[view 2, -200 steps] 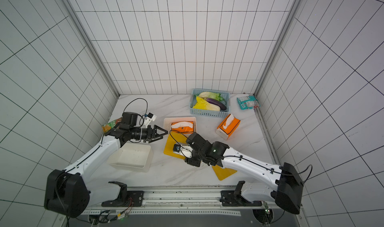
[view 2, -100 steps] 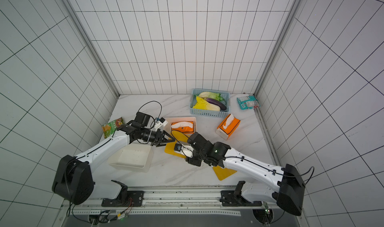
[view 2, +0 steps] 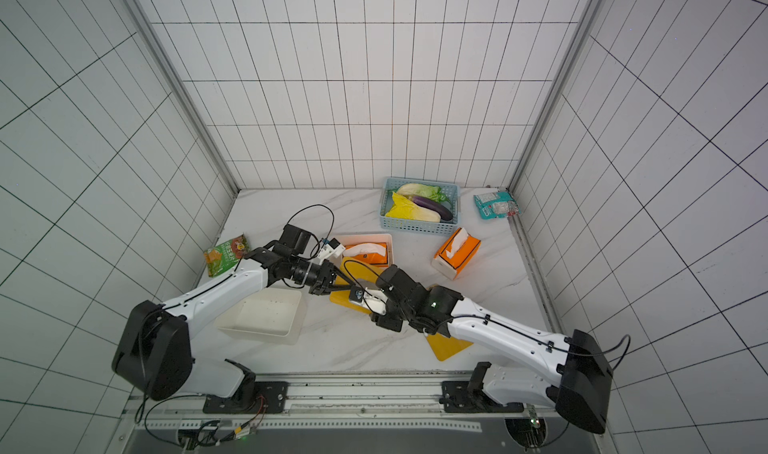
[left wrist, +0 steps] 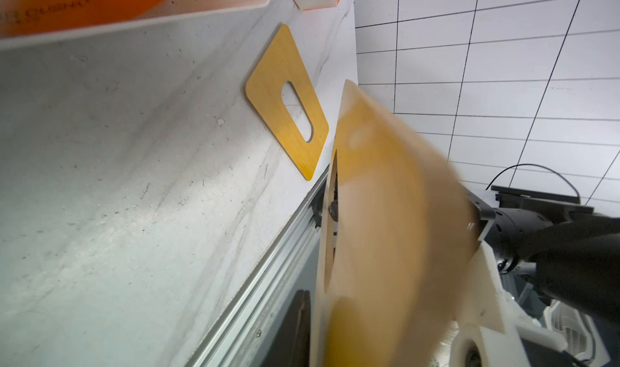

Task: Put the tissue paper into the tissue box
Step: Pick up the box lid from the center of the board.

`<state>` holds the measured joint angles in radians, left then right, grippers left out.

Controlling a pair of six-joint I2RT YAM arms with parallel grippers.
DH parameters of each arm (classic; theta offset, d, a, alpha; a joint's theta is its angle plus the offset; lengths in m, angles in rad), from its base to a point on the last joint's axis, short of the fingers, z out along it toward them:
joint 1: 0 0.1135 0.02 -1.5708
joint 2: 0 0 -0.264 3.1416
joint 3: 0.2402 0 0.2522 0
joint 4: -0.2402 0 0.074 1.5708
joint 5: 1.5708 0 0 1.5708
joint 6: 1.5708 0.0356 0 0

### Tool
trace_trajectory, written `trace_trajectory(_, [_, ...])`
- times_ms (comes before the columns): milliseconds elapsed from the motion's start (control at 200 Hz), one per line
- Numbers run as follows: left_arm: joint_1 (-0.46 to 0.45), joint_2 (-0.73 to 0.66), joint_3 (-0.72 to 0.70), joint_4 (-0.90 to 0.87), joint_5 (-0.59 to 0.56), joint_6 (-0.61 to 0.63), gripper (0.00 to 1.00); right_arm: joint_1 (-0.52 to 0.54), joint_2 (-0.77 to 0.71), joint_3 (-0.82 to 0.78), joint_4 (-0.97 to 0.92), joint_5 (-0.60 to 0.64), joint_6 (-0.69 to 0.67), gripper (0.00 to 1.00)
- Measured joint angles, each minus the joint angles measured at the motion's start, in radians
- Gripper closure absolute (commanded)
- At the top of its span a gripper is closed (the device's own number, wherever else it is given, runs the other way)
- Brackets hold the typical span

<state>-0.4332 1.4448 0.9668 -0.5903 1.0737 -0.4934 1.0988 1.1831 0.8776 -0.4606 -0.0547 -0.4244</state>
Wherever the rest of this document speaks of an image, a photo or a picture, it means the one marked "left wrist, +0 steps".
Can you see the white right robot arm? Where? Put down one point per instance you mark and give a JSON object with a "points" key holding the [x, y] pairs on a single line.
{"points": [[543, 284]]}

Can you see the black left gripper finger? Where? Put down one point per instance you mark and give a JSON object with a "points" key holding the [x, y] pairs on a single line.
{"points": [[291, 345]]}

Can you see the white tissue box base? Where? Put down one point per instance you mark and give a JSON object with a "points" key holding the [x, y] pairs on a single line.
{"points": [[166, 11]]}

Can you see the yellow bamboo box lid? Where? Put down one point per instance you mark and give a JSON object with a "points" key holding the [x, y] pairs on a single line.
{"points": [[393, 262]]}

